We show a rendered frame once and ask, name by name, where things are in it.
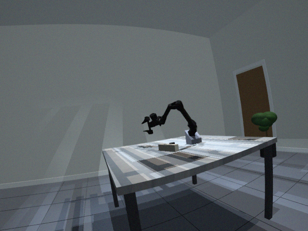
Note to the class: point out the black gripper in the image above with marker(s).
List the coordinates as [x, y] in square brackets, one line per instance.
[150, 124]

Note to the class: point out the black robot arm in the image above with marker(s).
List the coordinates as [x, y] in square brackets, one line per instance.
[179, 106]

